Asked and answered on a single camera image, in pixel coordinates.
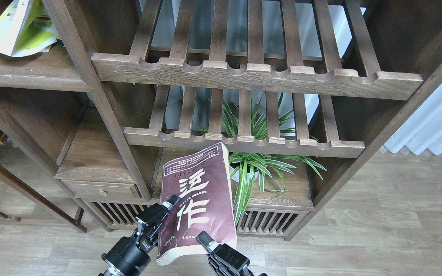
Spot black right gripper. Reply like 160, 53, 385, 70
196, 231, 253, 276

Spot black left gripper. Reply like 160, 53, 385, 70
102, 194, 181, 276

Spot brass drawer knob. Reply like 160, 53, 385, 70
99, 188, 108, 196

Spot upright book top left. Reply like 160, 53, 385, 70
56, 34, 65, 48

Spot maroon book white characters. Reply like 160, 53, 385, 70
156, 143, 237, 266

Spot wooden furniture at left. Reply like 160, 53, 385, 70
0, 130, 87, 233

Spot white plant pot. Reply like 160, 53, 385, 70
229, 161, 261, 183

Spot white curtain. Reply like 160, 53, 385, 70
384, 84, 442, 155

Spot dark wooden bookshelf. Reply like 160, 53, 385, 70
0, 0, 442, 241

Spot yellow green cover book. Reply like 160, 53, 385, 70
0, 0, 58, 58

